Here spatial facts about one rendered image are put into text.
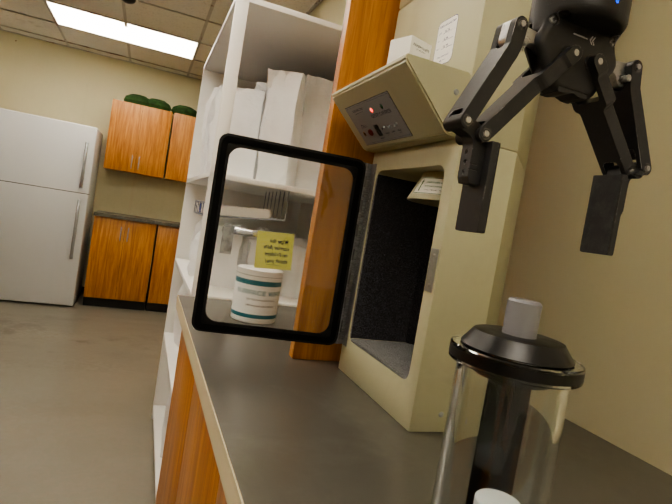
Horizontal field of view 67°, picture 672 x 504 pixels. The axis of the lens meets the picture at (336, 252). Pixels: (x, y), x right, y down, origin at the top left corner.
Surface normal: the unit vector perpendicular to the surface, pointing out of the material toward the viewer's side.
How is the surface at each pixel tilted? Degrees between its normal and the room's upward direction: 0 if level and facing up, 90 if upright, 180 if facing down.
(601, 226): 90
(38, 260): 90
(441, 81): 90
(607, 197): 90
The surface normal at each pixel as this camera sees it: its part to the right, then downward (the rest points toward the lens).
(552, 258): -0.92, -0.14
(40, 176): 0.35, 0.11
